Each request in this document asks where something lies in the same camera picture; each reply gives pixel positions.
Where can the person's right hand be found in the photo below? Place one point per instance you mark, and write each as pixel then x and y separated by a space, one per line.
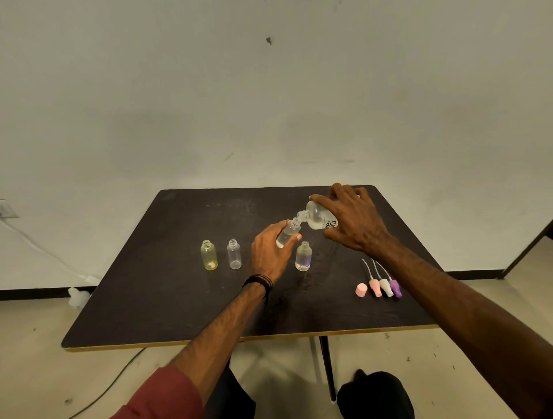
pixel 358 222

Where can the person's left hand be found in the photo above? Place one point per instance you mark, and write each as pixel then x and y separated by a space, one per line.
pixel 268 257

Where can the small clear bottle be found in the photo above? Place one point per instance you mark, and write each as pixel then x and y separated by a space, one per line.
pixel 289 231
pixel 234 255

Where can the small purple tinted bottle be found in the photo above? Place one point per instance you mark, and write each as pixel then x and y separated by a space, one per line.
pixel 303 258

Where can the large clear bottle blue label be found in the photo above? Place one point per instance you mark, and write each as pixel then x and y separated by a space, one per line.
pixel 319 216

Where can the small yellow bottle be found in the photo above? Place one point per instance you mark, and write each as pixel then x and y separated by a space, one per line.
pixel 209 257

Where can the pink spray cap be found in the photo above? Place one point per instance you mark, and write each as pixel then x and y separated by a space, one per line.
pixel 376 288

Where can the white spray cap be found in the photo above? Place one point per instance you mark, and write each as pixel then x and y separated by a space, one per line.
pixel 386 288

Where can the purple spray cap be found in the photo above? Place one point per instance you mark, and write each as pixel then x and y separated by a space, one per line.
pixel 395 288

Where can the person's right forearm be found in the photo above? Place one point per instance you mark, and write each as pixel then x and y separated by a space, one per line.
pixel 471 315

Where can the person's left forearm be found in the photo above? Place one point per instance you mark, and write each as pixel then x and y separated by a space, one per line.
pixel 220 332

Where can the person's left red sleeve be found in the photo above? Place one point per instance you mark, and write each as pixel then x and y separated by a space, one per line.
pixel 164 397

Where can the person's black trousers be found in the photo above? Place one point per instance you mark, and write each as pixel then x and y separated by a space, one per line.
pixel 376 397

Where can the white plastic object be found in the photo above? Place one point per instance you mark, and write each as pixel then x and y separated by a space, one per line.
pixel 78 298

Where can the black wristband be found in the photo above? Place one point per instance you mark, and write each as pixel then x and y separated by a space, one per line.
pixel 258 280

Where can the black table leg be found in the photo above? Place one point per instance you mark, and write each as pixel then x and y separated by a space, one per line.
pixel 327 367

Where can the dark door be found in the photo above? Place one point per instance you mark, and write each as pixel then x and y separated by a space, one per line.
pixel 549 231

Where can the white wall socket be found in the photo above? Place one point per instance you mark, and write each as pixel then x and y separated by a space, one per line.
pixel 6 210

